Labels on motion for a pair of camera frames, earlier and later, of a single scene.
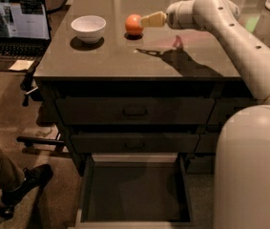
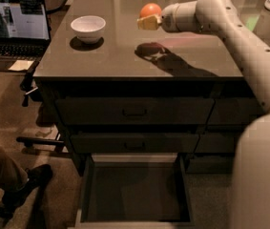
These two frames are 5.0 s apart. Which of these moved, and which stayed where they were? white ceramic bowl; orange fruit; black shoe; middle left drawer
Moved: orange fruit
Stayed: middle left drawer; black shoe; white ceramic bowl
